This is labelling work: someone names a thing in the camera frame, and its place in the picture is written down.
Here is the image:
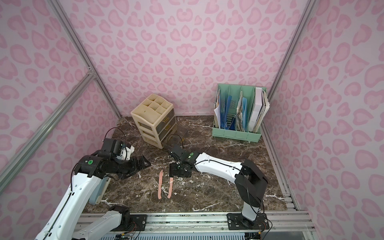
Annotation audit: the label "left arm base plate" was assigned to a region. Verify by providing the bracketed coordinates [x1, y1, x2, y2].
[114, 214, 148, 232]

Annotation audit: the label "beige desktop drawer organizer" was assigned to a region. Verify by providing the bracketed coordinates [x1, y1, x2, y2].
[131, 94, 177, 149]

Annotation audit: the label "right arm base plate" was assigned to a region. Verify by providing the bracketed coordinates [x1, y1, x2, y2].
[227, 213, 270, 232]

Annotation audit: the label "pink fruit knife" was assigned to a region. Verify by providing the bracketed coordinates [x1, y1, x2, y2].
[158, 170, 164, 200]
[167, 177, 174, 199]

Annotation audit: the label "white book in rack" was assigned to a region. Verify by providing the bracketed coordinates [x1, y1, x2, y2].
[248, 87, 270, 133]

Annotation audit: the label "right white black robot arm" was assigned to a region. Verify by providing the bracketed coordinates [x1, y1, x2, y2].
[170, 146, 269, 222]

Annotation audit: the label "blue folders in rack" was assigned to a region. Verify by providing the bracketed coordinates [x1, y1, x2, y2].
[220, 93, 246, 132]

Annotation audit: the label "blue white calculator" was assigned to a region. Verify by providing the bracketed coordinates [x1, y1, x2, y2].
[89, 177, 111, 205]

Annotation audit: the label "green file organizer rack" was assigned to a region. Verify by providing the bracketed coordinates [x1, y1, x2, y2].
[212, 84, 270, 143]

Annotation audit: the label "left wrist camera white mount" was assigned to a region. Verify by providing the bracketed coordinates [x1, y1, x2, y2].
[120, 145, 135, 161]

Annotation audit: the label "aluminium mounting rail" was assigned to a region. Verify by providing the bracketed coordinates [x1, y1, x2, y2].
[143, 211, 315, 232]

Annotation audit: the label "transparent grey drawer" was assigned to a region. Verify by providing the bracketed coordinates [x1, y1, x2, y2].
[162, 124, 188, 150]

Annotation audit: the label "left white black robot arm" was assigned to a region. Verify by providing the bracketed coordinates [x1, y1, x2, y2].
[36, 155, 152, 240]

